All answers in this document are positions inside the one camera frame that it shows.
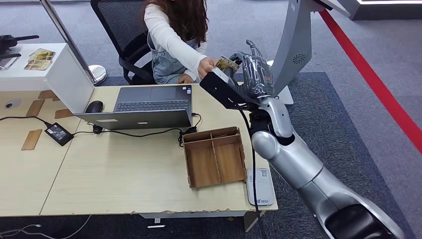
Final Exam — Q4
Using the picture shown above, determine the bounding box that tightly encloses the person's right hand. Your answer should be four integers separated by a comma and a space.
197, 56, 219, 80

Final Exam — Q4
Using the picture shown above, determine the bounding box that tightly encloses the person's left hand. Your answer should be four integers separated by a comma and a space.
178, 73, 195, 85

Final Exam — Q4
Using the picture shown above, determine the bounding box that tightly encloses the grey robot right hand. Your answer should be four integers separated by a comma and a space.
229, 39, 274, 100

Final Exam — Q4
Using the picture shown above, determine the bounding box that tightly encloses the patterned room key card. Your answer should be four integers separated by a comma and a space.
24, 59, 53, 71
29, 48, 56, 61
215, 55, 240, 74

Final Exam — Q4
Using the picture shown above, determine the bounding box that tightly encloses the person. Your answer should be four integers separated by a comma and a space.
144, 0, 219, 85

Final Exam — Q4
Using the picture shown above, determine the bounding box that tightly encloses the grey card reader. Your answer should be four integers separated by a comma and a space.
245, 167, 275, 207

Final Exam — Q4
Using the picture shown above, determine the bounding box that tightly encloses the flat wooden card piece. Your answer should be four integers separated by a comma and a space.
21, 128, 43, 151
54, 108, 75, 120
26, 98, 46, 117
38, 90, 61, 102

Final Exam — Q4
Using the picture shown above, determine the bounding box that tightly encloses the grey kiosk stand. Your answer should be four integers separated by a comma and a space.
255, 0, 351, 107

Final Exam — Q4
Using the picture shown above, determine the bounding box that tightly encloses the grey laptop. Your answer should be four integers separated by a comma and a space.
75, 85, 194, 130

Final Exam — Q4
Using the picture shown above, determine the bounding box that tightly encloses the black mesh office chair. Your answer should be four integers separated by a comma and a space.
91, 0, 159, 86

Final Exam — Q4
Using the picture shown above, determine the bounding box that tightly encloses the wooden divided box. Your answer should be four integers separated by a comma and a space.
183, 126, 247, 189

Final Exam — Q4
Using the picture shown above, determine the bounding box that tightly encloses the black computer mouse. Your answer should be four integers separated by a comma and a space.
85, 100, 104, 114

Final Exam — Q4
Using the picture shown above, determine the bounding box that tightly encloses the blue-grey rug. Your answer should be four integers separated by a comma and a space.
99, 72, 416, 239

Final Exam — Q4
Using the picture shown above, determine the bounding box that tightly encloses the white cabinet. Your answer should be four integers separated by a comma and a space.
0, 43, 96, 115

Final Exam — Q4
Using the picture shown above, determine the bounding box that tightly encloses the black power adapter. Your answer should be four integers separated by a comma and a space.
44, 122, 75, 147

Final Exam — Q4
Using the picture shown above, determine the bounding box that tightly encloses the grey platform with light strip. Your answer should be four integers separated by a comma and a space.
336, 0, 422, 21

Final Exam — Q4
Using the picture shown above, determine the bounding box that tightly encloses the small dark tray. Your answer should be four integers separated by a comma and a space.
0, 49, 23, 70

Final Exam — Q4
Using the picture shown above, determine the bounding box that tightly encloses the black handheld device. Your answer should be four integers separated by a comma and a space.
0, 34, 40, 55

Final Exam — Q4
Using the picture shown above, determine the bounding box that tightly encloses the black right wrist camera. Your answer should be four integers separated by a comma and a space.
200, 67, 261, 111

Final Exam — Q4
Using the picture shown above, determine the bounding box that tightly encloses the black laptop charging cable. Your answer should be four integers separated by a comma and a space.
72, 113, 203, 148

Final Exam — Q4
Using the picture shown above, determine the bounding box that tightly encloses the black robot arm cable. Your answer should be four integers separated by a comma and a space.
230, 99, 265, 239

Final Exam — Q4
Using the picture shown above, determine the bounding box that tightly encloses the chrome stanchion post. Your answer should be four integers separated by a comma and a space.
40, 0, 107, 87

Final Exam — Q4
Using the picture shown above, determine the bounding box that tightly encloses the black mains power cord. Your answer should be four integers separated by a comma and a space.
0, 115, 53, 128

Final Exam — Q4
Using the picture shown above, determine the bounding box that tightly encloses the long white cable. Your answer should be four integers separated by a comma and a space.
0, 214, 93, 239

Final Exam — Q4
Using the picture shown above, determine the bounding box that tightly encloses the short white cable with plug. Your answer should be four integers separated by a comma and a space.
0, 224, 42, 236

